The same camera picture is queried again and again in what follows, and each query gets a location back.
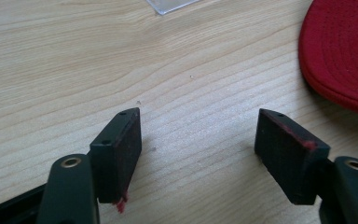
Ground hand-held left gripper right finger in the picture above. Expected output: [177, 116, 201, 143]
[254, 107, 358, 224]

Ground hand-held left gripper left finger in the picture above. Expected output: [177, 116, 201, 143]
[35, 106, 144, 224]

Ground red cap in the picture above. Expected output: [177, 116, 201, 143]
[297, 0, 358, 119]

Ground clear plastic sheet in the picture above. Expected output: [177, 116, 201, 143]
[145, 0, 201, 16]

